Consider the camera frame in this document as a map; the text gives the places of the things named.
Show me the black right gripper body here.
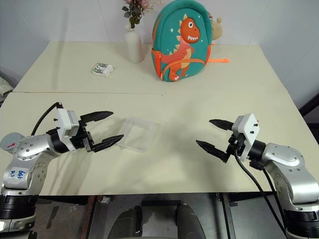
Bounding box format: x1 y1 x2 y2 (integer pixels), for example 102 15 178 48
225 133 247 160

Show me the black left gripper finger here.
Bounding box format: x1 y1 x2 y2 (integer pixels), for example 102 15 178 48
93 134 125 153
80 111 115 124

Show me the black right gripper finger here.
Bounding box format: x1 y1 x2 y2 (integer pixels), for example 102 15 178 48
195 139 232 164
208 119 235 131

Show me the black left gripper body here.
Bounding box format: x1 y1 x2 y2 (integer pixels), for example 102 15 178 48
70 120 97 153

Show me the clear square plastic container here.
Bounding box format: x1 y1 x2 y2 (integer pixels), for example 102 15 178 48
117 116 160 153

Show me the white battery charger with batteries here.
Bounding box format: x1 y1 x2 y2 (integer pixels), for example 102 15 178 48
90 62 115 78

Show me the dark rounded shape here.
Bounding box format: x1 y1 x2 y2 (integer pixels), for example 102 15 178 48
109 206 144 239
175 202 207 239

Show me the rusty metal table leg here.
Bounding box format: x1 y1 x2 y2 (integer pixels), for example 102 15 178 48
83 195 103 239

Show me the white ceramic vase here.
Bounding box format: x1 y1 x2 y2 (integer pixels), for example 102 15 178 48
123 24 145 64

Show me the dark furniture piece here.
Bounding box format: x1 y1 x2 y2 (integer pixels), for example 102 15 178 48
298 91 319 123

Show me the beige plush toy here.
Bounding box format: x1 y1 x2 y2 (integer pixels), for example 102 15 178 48
208 13 224 46

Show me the dark chair with cloth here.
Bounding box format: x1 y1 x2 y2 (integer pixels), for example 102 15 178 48
0 65 21 107

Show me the teal dinosaur backpack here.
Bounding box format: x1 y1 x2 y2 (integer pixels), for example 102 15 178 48
150 0 230 82

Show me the pink flower bouquet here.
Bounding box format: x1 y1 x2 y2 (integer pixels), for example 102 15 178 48
121 0 154 29

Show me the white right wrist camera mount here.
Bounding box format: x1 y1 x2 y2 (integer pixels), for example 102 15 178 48
231 113 261 160

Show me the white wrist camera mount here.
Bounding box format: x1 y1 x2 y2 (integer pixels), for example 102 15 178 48
55 109 81 152
231 113 261 160

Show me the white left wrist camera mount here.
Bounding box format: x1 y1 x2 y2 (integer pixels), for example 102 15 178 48
55 109 81 152

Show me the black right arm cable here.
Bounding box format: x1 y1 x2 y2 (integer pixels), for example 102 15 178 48
233 145 288 237
250 161 286 226

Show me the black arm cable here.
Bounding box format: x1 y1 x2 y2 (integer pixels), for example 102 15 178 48
30 101 65 136
233 145 288 237
250 161 286 226

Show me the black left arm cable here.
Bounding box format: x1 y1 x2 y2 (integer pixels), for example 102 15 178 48
30 101 65 136

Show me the black metal table frame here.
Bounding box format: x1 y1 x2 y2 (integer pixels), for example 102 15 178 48
216 192 237 239

